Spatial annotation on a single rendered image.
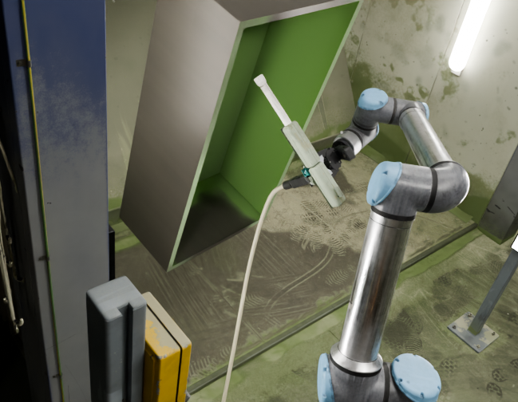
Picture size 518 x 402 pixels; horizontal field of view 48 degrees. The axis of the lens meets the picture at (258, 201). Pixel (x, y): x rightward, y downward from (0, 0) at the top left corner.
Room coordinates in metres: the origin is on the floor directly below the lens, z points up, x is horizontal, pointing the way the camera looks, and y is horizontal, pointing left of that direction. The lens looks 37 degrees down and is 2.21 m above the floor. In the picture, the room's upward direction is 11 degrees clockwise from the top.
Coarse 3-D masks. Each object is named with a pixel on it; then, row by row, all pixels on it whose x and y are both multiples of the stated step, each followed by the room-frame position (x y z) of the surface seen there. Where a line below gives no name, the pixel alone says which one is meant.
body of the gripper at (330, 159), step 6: (336, 144) 1.73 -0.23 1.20; (342, 144) 1.72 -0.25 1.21; (348, 144) 1.72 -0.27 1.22; (330, 150) 1.66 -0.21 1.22; (336, 150) 1.68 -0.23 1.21; (330, 156) 1.65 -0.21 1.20; (336, 156) 1.66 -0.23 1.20; (324, 162) 1.64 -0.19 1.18; (330, 162) 1.63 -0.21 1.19; (336, 162) 1.65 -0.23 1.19; (336, 168) 1.63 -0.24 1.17
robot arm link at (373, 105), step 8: (360, 96) 1.80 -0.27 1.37; (368, 96) 1.78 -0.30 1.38; (376, 96) 1.79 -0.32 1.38; (384, 96) 1.79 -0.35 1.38; (360, 104) 1.78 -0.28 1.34; (368, 104) 1.75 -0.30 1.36; (376, 104) 1.75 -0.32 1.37; (384, 104) 1.76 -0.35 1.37; (392, 104) 1.78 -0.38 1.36; (360, 112) 1.77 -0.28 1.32; (368, 112) 1.76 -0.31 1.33; (376, 112) 1.76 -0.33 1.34; (384, 112) 1.76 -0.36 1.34; (392, 112) 1.76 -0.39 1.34; (360, 120) 1.77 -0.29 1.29; (368, 120) 1.76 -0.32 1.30; (376, 120) 1.77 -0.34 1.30; (384, 120) 1.77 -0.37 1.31; (360, 128) 1.78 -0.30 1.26; (368, 128) 1.77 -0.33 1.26
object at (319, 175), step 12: (264, 84) 1.63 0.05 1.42; (276, 108) 1.61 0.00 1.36; (288, 120) 1.60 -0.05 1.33; (288, 132) 1.57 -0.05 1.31; (300, 132) 1.59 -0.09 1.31; (300, 144) 1.56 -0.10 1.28; (300, 156) 1.56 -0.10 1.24; (312, 156) 1.55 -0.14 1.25; (312, 168) 1.54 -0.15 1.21; (324, 168) 1.55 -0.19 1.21; (288, 180) 1.63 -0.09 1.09; (300, 180) 1.58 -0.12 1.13; (312, 180) 1.55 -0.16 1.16; (324, 180) 1.52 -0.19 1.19; (324, 192) 1.52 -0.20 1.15; (336, 192) 1.52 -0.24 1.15; (336, 204) 1.50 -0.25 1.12
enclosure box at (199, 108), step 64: (192, 0) 1.68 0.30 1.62; (256, 0) 1.71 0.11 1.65; (320, 0) 1.85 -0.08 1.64; (192, 64) 1.67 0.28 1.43; (256, 64) 2.30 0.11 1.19; (320, 64) 2.10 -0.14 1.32; (192, 128) 1.65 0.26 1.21; (256, 128) 2.27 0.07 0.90; (128, 192) 1.88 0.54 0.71; (192, 192) 1.66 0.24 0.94; (256, 192) 2.23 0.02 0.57; (192, 256) 1.82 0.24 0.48
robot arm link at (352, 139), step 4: (340, 132) 1.77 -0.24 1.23; (344, 132) 1.77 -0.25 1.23; (348, 132) 1.76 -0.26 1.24; (352, 132) 1.76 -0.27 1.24; (340, 136) 1.74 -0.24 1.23; (344, 136) 1.74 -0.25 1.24; (348, 136) 1.74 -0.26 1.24; (352, 136) 1.74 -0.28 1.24; (356, 136) 1.75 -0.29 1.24; (348, 140) 1.72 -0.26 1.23; (352, 140) 1.73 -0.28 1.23; (356, 140) 1.74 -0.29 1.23; (352, 144) 1.72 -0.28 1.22; (356, 144) 1.73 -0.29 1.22; (360, 144) 1.74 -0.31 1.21; (356, 148) 1.72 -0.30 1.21; (360, 148) 1.75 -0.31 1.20; (356, 152) 1.73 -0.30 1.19
